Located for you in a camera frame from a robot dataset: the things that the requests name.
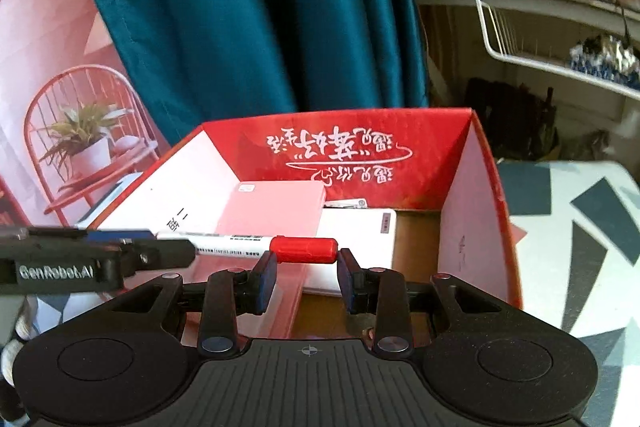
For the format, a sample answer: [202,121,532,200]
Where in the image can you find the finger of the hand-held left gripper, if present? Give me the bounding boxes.
[0,227,154,254]
[120,239,197,277]

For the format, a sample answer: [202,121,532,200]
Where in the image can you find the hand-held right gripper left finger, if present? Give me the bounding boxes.
[107,252,278,355]

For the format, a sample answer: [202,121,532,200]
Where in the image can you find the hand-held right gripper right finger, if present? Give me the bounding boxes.
[337,247,503,353]

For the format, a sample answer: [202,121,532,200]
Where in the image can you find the red capped white marker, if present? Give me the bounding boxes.
[157,231,341,265]

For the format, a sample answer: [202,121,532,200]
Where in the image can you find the white box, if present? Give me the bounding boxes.
[305,207,397,295]

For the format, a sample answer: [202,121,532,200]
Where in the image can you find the pink box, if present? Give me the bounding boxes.
[181,180,327,340]

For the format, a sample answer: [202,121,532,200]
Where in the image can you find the red strawberry cardboard box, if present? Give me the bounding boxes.
[92,108,523,343]

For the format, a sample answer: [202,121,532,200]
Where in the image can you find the geometric patterned tablecloth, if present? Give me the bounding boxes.
[75,159,640,427]

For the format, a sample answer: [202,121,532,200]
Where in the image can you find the dark items under desk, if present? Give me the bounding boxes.
[465,77,558,158]

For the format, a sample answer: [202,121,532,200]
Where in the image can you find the teal curtain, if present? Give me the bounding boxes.
[70,0,428,142]

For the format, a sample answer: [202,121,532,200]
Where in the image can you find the pile of foil wrappers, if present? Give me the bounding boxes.
[570,34,640,80]

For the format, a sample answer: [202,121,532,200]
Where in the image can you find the wall poster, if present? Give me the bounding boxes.
[0,0,166,228]

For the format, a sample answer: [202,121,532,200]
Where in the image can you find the white wire basket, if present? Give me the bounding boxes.
[470,0,640,88]

